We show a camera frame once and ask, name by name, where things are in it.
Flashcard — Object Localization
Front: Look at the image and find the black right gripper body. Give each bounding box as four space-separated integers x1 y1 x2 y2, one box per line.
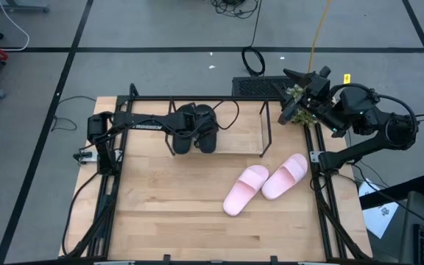
302 66 345 138

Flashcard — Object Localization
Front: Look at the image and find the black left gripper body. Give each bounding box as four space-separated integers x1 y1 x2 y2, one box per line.
182 109 219 140

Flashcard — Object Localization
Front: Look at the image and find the black rubber slide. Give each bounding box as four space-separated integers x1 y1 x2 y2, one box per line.
172 102 198 155
195 104 219 155

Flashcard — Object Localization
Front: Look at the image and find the pink rubber slide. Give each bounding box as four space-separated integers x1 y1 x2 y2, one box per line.
261 152 309 201
222 164 270 217

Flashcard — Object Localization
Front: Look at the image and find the black metal wooden shelf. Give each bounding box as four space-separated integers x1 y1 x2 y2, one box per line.
164 97 273 159

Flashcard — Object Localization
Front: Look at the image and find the green potted plant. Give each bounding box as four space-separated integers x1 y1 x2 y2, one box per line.
286 84 319 128

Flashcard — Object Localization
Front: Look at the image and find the white paper sheet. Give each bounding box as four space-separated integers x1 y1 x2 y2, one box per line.
358 179 400 240

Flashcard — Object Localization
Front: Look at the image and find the grey table foot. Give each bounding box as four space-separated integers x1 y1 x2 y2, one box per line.
0 0 50 13

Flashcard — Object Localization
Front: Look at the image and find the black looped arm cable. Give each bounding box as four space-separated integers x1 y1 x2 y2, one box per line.
211 99 241 131

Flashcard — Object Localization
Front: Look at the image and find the yellow hanging cable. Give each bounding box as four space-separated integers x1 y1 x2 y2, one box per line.
307 0 333 74

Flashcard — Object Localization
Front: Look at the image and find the silver metal bracket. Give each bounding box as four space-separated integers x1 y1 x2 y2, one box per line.
73 149 99 164
308 150 326 163

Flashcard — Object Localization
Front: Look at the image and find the coiled black cable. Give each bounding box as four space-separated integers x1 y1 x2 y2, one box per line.
241 0 266 77

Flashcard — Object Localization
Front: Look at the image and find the black aluminium table frame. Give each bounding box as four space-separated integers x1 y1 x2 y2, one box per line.
59 82 373 261

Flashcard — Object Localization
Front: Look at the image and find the tangled black cable bundle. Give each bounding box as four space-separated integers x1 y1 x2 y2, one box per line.
211 0 261 20

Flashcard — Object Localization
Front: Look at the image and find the black floor cable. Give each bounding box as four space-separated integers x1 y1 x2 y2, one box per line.
50 95 97 133

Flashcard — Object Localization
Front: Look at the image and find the white floor cable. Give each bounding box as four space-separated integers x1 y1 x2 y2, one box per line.
0 0 31 52

